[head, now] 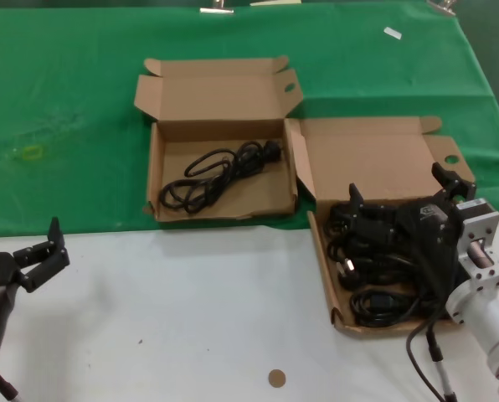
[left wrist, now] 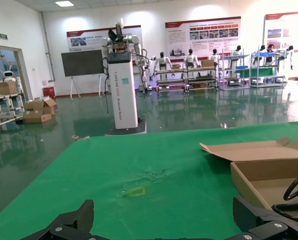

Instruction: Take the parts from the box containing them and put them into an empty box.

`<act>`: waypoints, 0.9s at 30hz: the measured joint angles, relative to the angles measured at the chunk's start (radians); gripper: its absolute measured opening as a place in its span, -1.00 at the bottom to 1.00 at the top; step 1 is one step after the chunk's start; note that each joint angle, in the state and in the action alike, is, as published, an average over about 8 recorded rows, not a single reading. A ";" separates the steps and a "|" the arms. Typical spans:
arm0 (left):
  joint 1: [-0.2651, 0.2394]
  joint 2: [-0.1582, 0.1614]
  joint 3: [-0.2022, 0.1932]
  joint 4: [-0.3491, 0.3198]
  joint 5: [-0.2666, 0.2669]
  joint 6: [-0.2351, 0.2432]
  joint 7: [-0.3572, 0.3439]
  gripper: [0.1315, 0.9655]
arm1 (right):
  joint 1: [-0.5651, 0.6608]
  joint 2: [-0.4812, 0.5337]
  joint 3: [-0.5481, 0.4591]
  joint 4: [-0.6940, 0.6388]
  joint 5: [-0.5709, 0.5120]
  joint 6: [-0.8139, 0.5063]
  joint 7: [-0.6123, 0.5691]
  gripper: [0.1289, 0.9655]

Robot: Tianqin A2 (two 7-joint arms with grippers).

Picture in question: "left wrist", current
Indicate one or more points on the white humanoid robot black head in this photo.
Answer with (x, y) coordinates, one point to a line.
(191, 59)
(289, 51)
(261, 51)
(161, 61)
(236, 53)
(214, 57)

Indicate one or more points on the open cardboard box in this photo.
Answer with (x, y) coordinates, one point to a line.
(39, 106)

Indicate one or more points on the white pipe frame table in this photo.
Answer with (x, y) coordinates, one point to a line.
(4, 117)

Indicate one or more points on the green table cloth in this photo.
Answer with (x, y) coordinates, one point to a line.
(139, 162)

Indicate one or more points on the grey wall pipe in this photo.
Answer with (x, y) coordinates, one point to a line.
(47, 50)

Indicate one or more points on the ceiling light panel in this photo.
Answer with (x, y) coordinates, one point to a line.
(63, 3)

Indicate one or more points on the yellow rectangle mark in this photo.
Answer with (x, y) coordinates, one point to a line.
(130, 193)

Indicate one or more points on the person in dark top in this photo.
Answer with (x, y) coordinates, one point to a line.
(271, 53)

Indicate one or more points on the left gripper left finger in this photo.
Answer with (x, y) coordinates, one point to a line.
(81, 220)

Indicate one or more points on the long low wall poster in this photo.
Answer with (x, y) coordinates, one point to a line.
(89, 40)

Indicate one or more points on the large cardboard box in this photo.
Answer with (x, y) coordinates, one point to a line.
(207, 63)

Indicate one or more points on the cardboard box with print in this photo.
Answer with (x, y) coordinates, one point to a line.
(5, 88)

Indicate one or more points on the grey door frame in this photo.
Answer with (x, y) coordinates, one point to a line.
(20, 70)

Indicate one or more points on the white blue shelf rack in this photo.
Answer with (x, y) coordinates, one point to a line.
(266, 85)
(234, 86)

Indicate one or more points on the black screen on stand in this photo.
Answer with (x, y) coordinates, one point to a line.
(81, 62)

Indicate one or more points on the grey metal shelf rack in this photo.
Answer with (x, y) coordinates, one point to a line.
(201, 79)
(170, 81)

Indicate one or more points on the metal table clip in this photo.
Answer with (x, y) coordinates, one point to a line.
(80, 137)
(223, 125)

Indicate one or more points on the large wall poster red banner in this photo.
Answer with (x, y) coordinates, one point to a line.
(201, 37)

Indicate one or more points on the tall wall poster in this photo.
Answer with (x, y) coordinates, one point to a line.
(289, 25)

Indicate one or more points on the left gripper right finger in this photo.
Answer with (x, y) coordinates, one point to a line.
(249, 217)

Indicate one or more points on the cardboard mailer box torn edge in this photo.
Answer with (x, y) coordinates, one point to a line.
(264, 170)

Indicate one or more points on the flat closed cardboard box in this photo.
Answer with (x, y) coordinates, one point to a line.
(36, 117)

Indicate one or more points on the small white round-head robot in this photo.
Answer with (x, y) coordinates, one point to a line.
(8, 75)

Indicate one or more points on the small cardboard box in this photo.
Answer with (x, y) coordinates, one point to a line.
(175, 66)

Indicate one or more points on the green exit sign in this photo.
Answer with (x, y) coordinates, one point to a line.
(3, 36)

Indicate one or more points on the green panel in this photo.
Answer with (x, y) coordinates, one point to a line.
(254, 73)

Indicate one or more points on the red box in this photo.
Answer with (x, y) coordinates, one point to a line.
(49, 93)

